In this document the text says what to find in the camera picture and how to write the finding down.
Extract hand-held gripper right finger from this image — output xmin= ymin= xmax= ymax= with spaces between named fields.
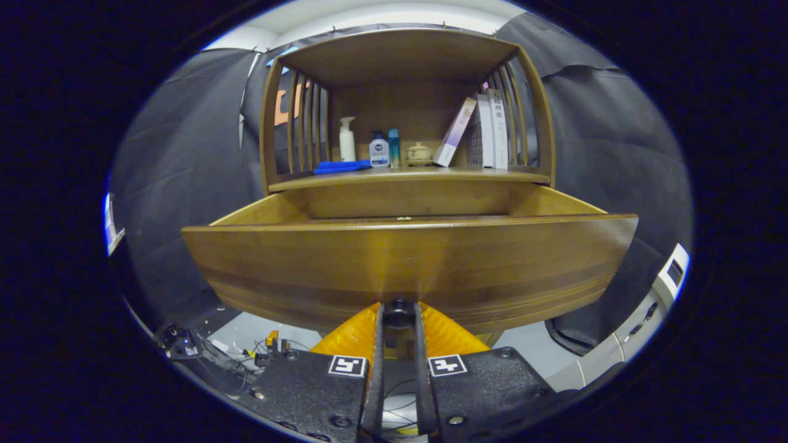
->
xmin=411 ymin=300 xmax=579 ymax=442

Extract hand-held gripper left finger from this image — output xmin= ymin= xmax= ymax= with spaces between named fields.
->
xmin=237 ymin=301 xmax=387 ymax=443

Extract wooden drawer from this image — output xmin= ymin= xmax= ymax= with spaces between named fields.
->
xmin=180 ymin=183 xmax=640 ymax=336

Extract wooden countertop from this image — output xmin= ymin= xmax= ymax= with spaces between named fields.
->
xmin=269 ymin=165 xmax=550 ymax=193

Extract wooden cabinet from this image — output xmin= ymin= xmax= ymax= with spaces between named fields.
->
xmin=259 ymin=28 xmax=558 ymax=348

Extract black floor device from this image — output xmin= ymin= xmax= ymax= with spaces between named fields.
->
xmin=154 ymin=324 xmax=213 ymax=361

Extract blue folded cloth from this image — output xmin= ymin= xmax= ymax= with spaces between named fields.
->
xmin=313 ymin=160 xmax=372 ymax=175

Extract white appliance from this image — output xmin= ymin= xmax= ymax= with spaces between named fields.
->
xmin=545 ymin=243 xmax=690 ymax=394

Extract beige lidded teacup with saucer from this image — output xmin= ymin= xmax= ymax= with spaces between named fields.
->
xmin=405 ymin=142 xmax=433 ymax=167

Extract white lotion bottle blue cap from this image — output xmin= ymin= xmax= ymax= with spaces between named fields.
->
xmin=369 ymin=130 xmax=390 ymax=169

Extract white pump bottle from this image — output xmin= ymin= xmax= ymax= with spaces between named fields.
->
xmin=339 ymin=116 xmax=357 ymax=163

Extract purple book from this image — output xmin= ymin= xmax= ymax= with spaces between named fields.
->
xmin=433 ymin=97 xmax=478 ymax=168

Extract patterned cover book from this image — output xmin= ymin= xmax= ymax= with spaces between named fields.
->
xmin=466 ymin=94 xmax=495 ymax=169

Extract white book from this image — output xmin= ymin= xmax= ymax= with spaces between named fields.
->
xmin=486 ymin=88 xmax=509 ymax=170

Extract floor cables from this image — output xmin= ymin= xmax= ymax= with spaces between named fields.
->
xmin=209 ymin=330 xmax=293 ymax=373

